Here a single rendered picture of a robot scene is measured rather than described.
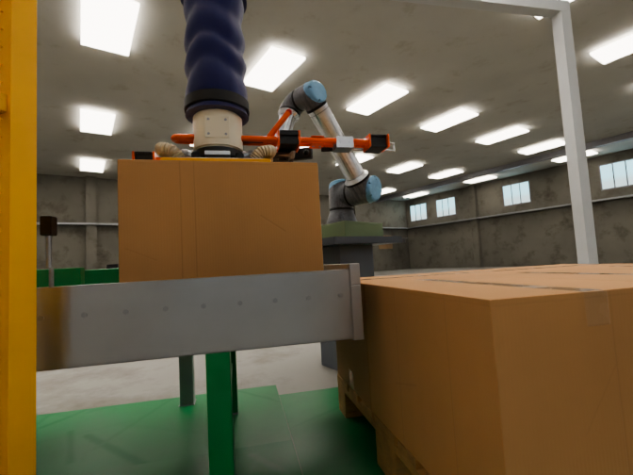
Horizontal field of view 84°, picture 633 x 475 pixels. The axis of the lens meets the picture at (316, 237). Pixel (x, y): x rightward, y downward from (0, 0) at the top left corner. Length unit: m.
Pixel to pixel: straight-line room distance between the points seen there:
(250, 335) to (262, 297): 0.10
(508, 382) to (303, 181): 0.80
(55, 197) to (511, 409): 14.21
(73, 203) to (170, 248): 13.30
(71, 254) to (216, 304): 13.31
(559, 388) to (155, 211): 1.03
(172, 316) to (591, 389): 0.86
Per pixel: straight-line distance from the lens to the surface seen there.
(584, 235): 4.44
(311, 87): 1.89
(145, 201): 1.15
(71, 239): 14.24
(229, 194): 1.13
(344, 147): 1.39
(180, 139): 1.35
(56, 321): 1.04
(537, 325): 0.69
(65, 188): 14.48
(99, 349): 1.02
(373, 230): 2.12
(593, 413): 0.80
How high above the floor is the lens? 0.62
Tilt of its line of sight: 4 degrees up
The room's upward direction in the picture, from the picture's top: 3 degrees counter-clockwise
